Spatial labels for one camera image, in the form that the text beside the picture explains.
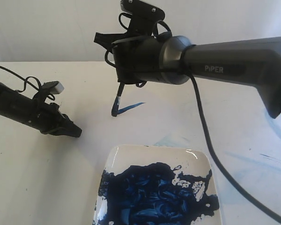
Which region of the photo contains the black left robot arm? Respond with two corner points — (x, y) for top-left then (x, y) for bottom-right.
(0, 81), (82, 137)

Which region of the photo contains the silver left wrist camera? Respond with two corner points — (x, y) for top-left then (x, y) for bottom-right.
(42, 81), (64, 95)

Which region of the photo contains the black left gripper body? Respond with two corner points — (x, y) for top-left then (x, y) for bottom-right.
(23, 102), (64, 134)

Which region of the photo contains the white paper sheet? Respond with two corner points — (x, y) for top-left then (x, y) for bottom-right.
(69, 89), (186, 165)

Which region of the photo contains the black paintbrush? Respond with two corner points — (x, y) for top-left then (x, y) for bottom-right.
(111, 83), (125, 117)

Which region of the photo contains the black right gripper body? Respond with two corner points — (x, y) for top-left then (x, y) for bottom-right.
(111, 21), (166, 85)

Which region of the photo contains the white square paint plate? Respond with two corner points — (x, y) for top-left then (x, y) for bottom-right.
(93, 145), (222, 225)

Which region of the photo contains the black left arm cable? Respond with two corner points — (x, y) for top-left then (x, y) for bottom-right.
(0, 62), (57, 104)

